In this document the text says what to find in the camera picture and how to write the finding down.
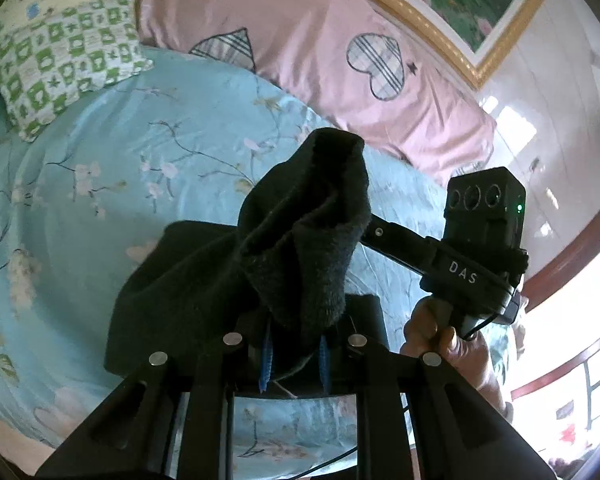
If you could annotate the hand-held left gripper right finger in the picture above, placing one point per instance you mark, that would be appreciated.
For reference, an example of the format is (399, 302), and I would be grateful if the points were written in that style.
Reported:
(324, 360)

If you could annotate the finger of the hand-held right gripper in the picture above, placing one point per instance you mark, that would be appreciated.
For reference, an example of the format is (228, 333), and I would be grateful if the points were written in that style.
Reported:
(400, 245)

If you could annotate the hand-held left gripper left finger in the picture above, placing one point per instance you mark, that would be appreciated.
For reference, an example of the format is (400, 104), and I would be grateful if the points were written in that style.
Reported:
(265, 360)

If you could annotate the black pants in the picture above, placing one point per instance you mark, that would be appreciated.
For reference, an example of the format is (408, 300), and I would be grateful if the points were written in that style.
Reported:
(305, 240)

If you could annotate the person's right hand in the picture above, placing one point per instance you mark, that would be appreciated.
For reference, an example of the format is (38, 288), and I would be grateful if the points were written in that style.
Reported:
(467, 360)

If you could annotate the reddish wooden railing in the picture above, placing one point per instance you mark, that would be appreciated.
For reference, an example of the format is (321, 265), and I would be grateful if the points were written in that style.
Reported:
(575, 360)

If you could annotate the pink heart-print long pillow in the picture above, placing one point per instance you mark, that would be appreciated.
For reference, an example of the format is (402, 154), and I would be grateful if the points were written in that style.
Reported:
(305, 35)

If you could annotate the blue floral bed sheet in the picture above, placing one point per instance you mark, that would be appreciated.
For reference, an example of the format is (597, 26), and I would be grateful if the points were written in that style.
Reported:
(105, 185)

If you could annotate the green checked pillow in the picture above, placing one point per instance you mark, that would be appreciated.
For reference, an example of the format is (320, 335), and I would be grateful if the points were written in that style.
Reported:
(65, 60)

